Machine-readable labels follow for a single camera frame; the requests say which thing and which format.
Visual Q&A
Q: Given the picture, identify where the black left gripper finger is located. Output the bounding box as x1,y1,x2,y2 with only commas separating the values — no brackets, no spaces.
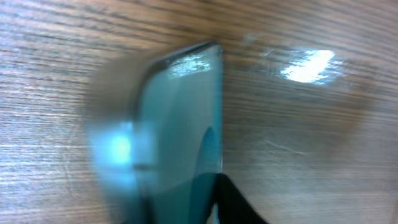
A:
213,173,269,224

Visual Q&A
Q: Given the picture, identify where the Galaxy smartphone teal screen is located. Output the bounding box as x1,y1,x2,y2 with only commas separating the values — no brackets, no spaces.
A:
127,41,223,223

